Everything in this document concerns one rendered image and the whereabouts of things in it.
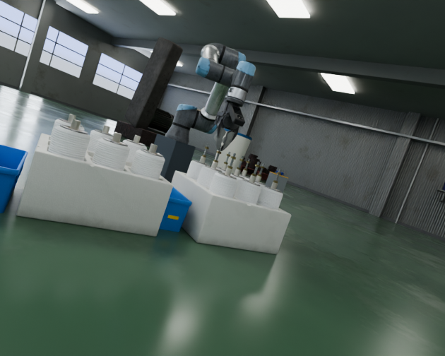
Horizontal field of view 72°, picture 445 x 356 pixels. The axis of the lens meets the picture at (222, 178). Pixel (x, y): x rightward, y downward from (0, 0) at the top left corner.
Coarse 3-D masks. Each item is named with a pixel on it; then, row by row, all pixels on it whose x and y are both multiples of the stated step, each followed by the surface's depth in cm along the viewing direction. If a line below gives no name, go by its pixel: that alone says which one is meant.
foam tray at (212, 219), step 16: (176, 176) 136; (192, 192) 119; (208, 192) 109; (192, 208) 115; (208, 208) 106; (224, 208) 109; (240, 208) 112; (256, 208) 116; (272, 208) 123; (192, 224) 112; (208, 224) 107; (224, 224) 111; (240, 224) 114; (256, 224) 118; (272, 224) 122; (208, 240) 109; (224, 240) 112; (240, 240) 116; (256, 240) 120; (272, 240) 124
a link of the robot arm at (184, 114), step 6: (180, 108) 184; (186, 108) 183; (192, 108) 185; (180, 114) 184; (186, 114) 184; (192, 114) 185; (174, 120) 186; (180, 120) 184; (186, 120) 185; (192, 120) 185; (192, 126) 189
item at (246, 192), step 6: (240, 180) 121; (240, 186) 119; (246, 186) 117; (252, 186) 117; (258, 186) 118; (240, 192) 118; (246, 192) 117; (252, 192) 117; (258, 192) 118; (240, 198) 118; (246, 198) 117; (252, 198) 118; (258, 198) 120
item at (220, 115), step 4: (228, 100) 122; (232, 100) 121; (236, 100) 121; (228, 104) 125; (236, 104) 123; (240, 104) 122; (220, 112) 125; (224, 112) 122; (228, 112) 123; (216, 116) 127; (220, 116) 125; (224, 116) 121; (228, 116) 121; (216, 120) 127; (224, 120) 121; (228, 120) 121; (216, 124) 126; (224, 124) 121; (228, 124) 122; (232, 124) 123; (236, 124) 123; (228, 128) 126; (232, 128) 123; (236, 128) 124
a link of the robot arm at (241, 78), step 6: (240, 66) 120; (246, 66) 119; (252, 66) 120; (240, 72) 120; (246, 72) 119; (252, 72) 121; (234, 78) 121; (240, 78) 120; (246, 78) 120; (252, 78) 123; (234, 84) 121; (240, 84) 120; (246, 84) 120; (246, 90) 121
